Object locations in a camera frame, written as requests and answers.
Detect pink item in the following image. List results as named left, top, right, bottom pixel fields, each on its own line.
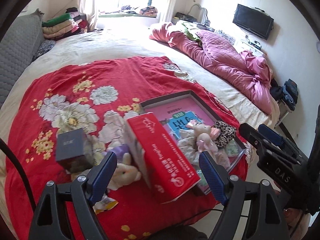
left=215, top=149, right=231, bottom=170

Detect cream plush rabbit toy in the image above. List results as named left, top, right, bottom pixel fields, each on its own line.
left=107, top=144, right=142, bottom=191

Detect dark clothes on stool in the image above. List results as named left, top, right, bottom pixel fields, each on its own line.
left=270, top=79, right=298, bottom=111

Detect white curtain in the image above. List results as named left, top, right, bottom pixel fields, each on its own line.
left=78, top=0, right=99, bottom=30

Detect dark blue small box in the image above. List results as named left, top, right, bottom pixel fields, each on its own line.
left=55, top=128, right=94, bottom=173

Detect patterned dark pillow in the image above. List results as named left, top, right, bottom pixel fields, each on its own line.
left=32, top=40, right=55, bottom=61

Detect red tissue pack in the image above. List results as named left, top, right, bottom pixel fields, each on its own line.
left=124, top=113, right=200, bottom=204

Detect small bear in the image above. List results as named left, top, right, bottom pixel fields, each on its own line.
left=186, top=119, right=220, bottom=154

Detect black wall television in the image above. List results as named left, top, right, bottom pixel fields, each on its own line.
left=233, top=4, right=274, bottom=40

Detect person's right hand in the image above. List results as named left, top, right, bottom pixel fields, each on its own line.
left=284, top=208, right=311, bottom=239

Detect pink and blue book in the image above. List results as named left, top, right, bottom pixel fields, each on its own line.
left=145, top=96, right=216, bottom=142

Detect white floral scrunchie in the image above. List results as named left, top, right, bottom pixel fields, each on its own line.
left=177, top=129, right=200, bottom=166

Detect red floral blanket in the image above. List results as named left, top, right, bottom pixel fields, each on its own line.
left=8, top=56, right=239, bottom=239

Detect black cable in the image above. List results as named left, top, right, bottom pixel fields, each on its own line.
left=0, top=137, right=37, bottom=213

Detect stack of folded clothes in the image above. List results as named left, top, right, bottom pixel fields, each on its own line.
left=42, top=7, right=89, bottom=41

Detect leopard print scrunchie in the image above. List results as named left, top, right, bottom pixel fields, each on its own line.
left=213, top=121, right=236, bottom=148

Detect clothes on window sill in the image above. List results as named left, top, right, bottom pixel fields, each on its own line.
left=120, top=5, right=158, bottom=17

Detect pink quilted duvet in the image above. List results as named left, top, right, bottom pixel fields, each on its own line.
left=150, top=22, right=272, bottom=115

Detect grey quilted headboard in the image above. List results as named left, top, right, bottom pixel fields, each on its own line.
left=0, top=9, right=44, bottom=104

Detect green floral tissue packet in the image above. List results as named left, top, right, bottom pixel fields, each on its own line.
left=224, top=139, right=242, bottom=158

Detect dark shallow box tray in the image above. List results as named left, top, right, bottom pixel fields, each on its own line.
left=140, top=90, right=247, bottom=194

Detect green cloth on duvet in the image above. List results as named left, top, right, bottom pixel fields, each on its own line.
left=179, top=21, right=202, bottom=46

